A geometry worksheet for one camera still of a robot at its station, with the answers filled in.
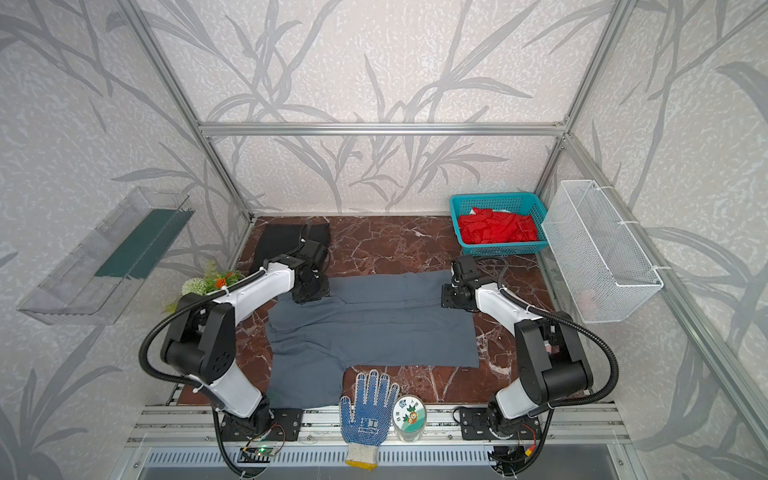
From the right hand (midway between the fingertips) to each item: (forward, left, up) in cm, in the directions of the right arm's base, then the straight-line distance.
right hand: (450, 289), depth 94 cm
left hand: (0, +39, +2) cm, 39 cm away
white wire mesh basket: (-11, -28, +30) cm, 43 cm away
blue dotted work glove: (-37, +24, -3) cm, 45 cm away
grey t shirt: (-9, +22, -4) cm, 24 cm away
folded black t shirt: (+26, +64, -6) cm, 70 cm away
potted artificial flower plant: (-5, +67, +13) cm, 69 cm away
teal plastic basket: (+37, -34, +1) cm, 51 cm away
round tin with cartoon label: (-36, +13, +5) cm, 39 cm away
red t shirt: (+26, -15, +1) cm, 30 cm away
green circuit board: (-42, +49, -4) cm, 65 cm away
